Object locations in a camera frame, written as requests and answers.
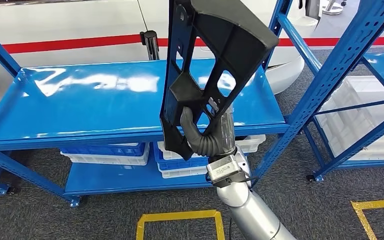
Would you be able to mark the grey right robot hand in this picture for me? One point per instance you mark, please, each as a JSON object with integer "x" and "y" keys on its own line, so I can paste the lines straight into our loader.
{"x": 227, "y": 136}

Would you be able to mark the black plastic plate part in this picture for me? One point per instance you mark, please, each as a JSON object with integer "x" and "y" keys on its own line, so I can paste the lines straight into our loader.
{"x": 231, "y": 30}

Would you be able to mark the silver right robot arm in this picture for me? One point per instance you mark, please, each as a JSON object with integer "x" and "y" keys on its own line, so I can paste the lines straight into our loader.
{"x": 255, "y": 215}

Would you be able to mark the black ribbed plastic piece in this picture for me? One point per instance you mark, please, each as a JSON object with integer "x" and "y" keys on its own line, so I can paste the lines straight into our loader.
{"x": 245, "y": 137}

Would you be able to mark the white plastic crate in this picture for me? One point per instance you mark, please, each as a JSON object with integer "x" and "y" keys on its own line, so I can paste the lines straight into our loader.
{"x": 106, "y": 160}
{"x": 122, "y": 144}
{"x": 351, "y": 126}
{"x": 251, "y": 145}
{"x": 178, "y": 173}

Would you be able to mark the black caster wheel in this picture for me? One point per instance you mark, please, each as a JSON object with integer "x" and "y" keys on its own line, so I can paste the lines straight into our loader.
{"x": 310, "y": 178}
{"x": 11, "y": 191}

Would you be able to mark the red barrier belt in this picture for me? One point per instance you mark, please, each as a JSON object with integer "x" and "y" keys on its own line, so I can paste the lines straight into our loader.
{"x": 62, "y": 43}
{"x": 344, "y": 41}

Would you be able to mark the white round stand base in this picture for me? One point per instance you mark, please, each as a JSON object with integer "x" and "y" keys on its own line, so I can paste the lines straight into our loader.
{"x": 332, "y": 10}

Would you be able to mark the yellow floor tape square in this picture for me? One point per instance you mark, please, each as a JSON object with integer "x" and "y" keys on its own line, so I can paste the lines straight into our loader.
{"x": 377, "y": 203}

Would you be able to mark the white car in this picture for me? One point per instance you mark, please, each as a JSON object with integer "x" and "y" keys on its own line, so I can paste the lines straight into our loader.
{"x": 62, "y": 20}

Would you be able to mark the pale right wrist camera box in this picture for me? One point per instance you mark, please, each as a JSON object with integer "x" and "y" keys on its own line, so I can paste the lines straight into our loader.
{"x": 225, "y": 169}

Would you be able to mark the black chrome stanchion post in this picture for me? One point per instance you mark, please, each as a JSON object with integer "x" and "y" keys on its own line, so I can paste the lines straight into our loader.
{"x": 149, "y": 46}

